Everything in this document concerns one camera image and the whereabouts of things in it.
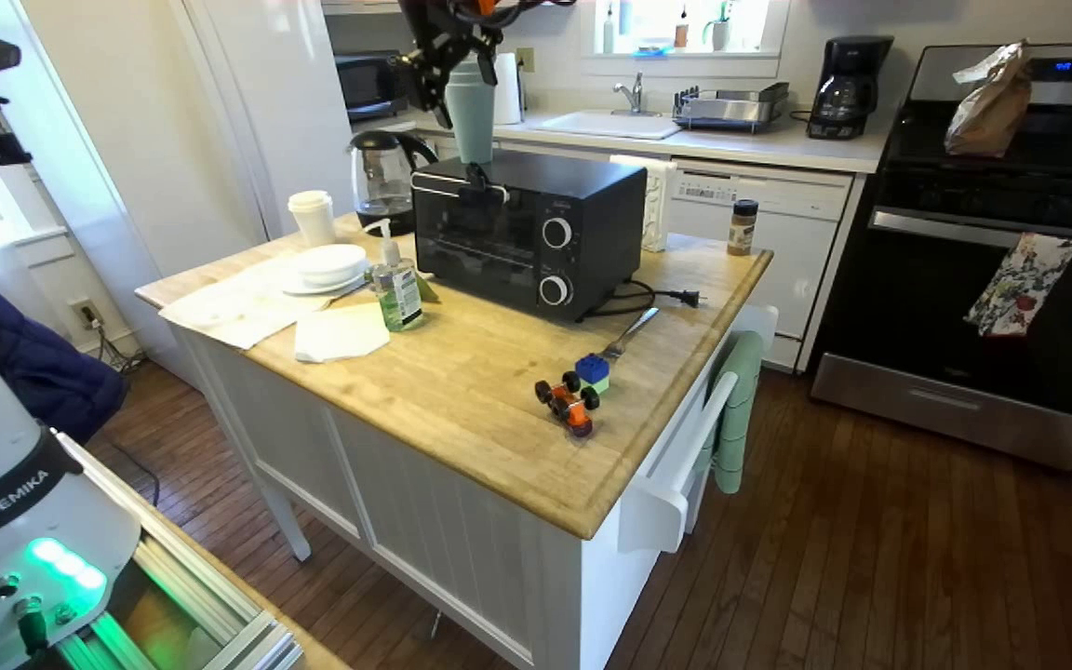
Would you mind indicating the black glass electric kettle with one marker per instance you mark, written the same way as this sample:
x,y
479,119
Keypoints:
x,y
386,186

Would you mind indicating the white plate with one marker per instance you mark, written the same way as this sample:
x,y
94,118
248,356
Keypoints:
x,y
316,284

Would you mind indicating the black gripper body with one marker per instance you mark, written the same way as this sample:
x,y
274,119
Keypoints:
x,y
447,25

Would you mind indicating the red small bottle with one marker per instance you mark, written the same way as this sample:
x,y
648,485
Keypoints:
x,y
681,30

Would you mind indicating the floral dish towel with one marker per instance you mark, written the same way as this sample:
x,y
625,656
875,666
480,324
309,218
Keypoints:
x,y
1017,284

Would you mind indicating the blue green small toy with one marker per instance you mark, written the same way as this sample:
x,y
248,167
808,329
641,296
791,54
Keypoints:
x,y
592,368

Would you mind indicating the black microwave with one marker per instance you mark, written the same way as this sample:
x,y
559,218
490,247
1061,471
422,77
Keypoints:
x,y
361,82

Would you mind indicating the white folded napkin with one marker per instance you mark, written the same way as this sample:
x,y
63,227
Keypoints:
x,y
335,335

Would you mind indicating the green hanging towel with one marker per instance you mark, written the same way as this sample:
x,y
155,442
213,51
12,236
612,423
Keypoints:
x,y
739,409

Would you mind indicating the white dishwasher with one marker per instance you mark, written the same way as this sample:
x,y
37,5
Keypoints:
x,y
798,263

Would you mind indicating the white paper towel roll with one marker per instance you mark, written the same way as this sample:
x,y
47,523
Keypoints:
x,y
509,89

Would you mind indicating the black coffee maker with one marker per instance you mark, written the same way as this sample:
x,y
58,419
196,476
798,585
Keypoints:
x,y
851,85

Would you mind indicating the white kitchen sink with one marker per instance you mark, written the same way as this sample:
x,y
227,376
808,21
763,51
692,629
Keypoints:
x,y
612,123

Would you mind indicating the white wooden-top kitchen island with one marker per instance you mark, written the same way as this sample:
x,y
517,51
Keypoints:
x,y
473,397

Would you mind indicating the large white cloth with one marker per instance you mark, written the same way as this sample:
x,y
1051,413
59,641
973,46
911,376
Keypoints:
x,y
226,301

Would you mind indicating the grey dish rack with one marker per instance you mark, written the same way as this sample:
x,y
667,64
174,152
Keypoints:
x,y
728,110

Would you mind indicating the blue jacket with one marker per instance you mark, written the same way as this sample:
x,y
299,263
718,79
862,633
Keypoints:
x,y
36,357

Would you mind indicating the white lidded paper cup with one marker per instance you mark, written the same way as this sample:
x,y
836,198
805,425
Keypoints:
x,y
309,222

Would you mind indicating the kitchen window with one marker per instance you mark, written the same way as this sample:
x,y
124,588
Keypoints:
x,y
685,25

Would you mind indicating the green hand soap dispenser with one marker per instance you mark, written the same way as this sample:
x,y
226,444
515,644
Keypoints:
x,y
397,298

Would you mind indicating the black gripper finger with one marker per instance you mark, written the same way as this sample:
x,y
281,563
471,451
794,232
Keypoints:
x,y
418,73
463,61

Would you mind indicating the pale teal soap bottle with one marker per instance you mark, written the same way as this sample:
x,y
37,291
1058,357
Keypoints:
x,y
607,30

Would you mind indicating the white printed box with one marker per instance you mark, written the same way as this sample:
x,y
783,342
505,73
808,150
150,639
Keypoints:
x,y
661,205

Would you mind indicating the green spray bottle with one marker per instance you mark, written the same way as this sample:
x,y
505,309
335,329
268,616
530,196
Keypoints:
x,y
718,30

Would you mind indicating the blue sponge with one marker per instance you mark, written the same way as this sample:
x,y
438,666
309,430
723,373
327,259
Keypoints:
x,y
652,51

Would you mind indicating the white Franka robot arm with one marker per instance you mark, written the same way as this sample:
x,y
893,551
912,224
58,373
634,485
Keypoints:
x,y
1,495

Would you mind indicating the white wall outlet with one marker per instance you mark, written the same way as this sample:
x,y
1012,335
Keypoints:
x,y
84,315

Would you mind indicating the chrome faucet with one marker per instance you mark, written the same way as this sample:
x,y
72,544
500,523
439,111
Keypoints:
x,y
634,95

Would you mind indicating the black steel kitchen stove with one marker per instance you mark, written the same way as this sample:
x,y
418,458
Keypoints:
x,y
970,309

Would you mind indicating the aluminium frame rail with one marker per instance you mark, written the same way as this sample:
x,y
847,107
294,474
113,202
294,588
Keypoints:
x,y
187,580

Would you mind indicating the spice jar with black lid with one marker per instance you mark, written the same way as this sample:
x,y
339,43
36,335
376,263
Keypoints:
x,y
741,227

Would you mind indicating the stack of teal cups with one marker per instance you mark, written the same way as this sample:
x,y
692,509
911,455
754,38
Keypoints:
x,y
471,111

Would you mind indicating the metal spatula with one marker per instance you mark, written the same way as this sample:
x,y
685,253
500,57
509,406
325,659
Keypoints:
x,y
631,331

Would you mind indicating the brown bread bag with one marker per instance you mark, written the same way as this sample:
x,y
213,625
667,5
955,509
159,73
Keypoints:
x,y
986,111

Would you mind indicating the black toaster oven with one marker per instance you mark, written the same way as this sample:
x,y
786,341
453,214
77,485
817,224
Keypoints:
x,y
603,247

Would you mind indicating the white black oven knob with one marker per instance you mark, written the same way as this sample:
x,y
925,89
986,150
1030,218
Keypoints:
x,y
554,232
552,289

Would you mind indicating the orange black toy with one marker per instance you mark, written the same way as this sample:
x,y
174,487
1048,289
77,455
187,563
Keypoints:
x,y
571,406

